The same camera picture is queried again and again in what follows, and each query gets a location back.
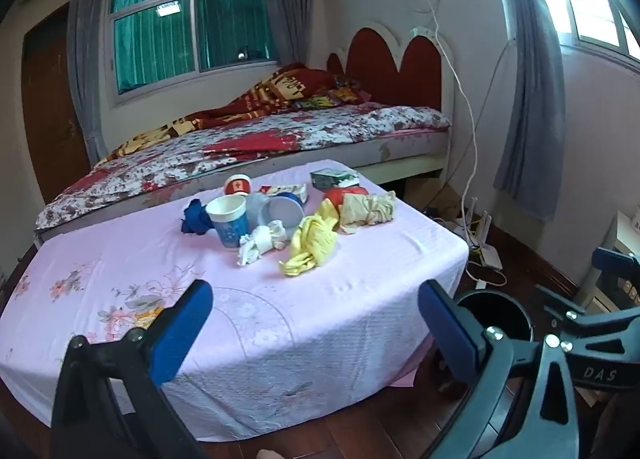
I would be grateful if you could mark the yellow plastic bag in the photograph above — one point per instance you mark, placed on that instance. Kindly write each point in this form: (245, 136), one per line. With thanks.
(312, 244)

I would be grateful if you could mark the white framed window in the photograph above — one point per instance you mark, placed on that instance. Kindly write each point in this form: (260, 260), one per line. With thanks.
(150, 39)

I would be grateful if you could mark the white tissue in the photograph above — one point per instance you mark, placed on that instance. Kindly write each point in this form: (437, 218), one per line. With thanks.
(260, 239)

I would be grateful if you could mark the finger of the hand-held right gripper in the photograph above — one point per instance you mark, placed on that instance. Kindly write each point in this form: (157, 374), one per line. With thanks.
(612, 258)
(562, 301)

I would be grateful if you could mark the red plastic bag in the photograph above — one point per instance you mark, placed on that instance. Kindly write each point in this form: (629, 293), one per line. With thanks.
(336, 196)

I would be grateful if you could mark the blue plastic cup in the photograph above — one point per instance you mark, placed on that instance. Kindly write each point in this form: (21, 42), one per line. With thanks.
(285, 211)

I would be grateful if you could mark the white router with antennas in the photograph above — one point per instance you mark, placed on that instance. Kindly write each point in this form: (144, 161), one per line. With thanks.
(480, 224)

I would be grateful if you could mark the flat white router box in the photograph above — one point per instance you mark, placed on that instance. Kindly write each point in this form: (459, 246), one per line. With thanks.
(487, 256)

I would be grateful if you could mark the colourful printed pillow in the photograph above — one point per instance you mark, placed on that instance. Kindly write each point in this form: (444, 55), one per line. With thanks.
(325, 99)

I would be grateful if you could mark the black trash bin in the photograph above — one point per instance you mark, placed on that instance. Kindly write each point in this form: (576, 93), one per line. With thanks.
(505, 314)

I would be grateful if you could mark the red white printed packet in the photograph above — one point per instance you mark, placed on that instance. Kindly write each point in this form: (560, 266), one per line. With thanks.
(282, 188)

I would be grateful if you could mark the blue cloth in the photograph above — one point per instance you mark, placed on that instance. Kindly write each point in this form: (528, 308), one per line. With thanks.
(196, 218)

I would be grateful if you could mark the green white carton box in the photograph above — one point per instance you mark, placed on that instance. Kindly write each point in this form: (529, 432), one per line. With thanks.
(332, 178)

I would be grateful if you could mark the white bed frame red headboard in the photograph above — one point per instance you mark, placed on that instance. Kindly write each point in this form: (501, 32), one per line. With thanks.
(400, 59)

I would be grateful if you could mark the white bedside cabinet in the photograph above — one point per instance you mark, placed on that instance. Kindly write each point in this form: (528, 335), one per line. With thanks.
(595, 259)

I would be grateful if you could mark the brown wooden door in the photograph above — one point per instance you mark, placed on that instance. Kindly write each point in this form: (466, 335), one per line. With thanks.
(50, 114)

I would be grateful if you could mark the red white paper cup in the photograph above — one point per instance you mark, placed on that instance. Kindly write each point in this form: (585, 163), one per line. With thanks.
(236, 185)

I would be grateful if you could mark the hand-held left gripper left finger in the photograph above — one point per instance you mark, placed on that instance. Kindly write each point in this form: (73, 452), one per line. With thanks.
(182, 334)

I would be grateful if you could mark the pink floral tablecloth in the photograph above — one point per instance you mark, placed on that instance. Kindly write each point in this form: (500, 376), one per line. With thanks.
(300, 314)

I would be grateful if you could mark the blue white paper cup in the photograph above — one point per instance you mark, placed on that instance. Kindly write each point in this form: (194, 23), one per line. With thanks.
(227, 224)

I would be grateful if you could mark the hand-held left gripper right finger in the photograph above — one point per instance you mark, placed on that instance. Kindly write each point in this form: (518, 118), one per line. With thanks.
(450, 334)

